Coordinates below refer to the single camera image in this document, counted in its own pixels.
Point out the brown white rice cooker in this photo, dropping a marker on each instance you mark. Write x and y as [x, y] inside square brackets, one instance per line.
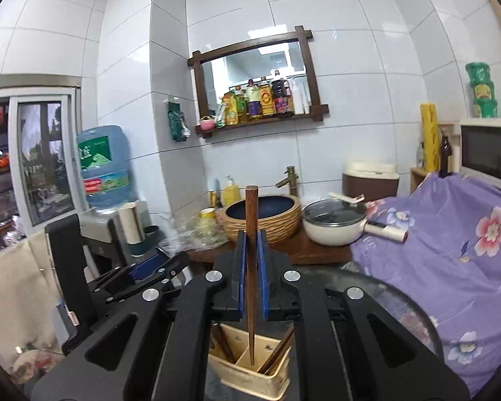
[369, 183]

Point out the yellow cup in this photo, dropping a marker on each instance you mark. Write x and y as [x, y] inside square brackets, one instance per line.
[208, 214]

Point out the pink bowl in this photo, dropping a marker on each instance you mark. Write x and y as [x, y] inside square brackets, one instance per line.
[208, 124]

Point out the beige plastic utensil holder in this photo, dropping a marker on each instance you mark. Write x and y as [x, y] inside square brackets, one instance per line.
[242, 374]

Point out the white pot with lid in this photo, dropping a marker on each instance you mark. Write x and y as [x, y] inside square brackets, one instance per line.
[334, 227]

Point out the purple label bottle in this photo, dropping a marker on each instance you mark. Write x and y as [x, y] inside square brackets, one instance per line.
[254, 102]

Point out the wooden frame mirror shelf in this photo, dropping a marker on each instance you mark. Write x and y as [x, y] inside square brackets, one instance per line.
[254, 121]

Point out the beige cloth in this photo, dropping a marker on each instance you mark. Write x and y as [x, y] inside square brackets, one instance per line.
[21, 300]

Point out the aluminium frame window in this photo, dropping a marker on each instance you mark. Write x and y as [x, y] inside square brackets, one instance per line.
[41, 163]

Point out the blue water jug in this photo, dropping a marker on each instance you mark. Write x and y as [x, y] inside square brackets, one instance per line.
[104, 167]

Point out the wooden counter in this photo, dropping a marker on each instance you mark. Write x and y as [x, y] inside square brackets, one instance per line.
[313, 252]

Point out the woven pattern basin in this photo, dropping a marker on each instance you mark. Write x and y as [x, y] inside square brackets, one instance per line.
[275, 221]

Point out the purple floral cloth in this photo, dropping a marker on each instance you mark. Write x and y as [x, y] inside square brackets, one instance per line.
[442, 267]

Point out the green label oil bottle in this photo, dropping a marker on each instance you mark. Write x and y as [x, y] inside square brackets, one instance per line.
[241, 106]

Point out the yellow dish soap bottle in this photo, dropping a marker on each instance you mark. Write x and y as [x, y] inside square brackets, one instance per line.
[230, 192]

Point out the paper cup stack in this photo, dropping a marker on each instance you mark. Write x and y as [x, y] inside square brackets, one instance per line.
[130, 221]

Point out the green instant noodle cups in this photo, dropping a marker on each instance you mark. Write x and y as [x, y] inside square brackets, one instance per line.
[482, 92]

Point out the yellow snack packet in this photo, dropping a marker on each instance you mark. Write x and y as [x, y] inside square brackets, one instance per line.
[229, 110]

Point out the white microwave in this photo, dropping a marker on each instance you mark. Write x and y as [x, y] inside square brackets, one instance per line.
[488, 154]

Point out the water dispenser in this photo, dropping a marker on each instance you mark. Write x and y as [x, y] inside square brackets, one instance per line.
[104, 229]

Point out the green hanging packet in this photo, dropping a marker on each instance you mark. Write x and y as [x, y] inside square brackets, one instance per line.
[177, 121]

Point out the dark glass bottle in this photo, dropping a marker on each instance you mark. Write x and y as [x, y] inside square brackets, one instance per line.
[445, 158]

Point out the brown wooden chopstick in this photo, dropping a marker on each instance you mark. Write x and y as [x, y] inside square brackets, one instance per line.
[282, 359]
[251, 259]
[277, 353]

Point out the dark soy sauce bottle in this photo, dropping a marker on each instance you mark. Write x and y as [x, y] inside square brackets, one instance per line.
[282, 96]

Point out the lint roller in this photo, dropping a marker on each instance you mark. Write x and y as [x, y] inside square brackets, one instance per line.
[386, 230]

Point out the bronze faucet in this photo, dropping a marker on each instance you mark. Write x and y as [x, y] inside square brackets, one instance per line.
[290, 179]

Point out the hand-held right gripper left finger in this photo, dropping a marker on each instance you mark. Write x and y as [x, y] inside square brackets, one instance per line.
[242, 271]

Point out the teal cup holder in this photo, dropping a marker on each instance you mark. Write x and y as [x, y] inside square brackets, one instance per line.
[150, 238]

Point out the yellow wrap roll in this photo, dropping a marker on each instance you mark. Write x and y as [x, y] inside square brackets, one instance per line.
[429, 138]

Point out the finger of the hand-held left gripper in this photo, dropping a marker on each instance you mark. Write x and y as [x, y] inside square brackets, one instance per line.
[176, 263]
[150, 269]

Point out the clear plastic bags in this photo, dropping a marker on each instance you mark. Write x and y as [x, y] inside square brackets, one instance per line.
[192, 234]

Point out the white rice scoop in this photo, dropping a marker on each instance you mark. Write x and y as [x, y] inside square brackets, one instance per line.
[346, 197]

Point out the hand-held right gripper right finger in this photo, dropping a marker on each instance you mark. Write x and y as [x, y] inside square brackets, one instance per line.
[262, 271]

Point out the orange oil bottle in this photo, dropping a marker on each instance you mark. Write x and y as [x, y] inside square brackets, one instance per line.
[266, 99]

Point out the white plastic bottle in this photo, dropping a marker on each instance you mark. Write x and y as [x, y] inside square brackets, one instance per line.
[301, 96]

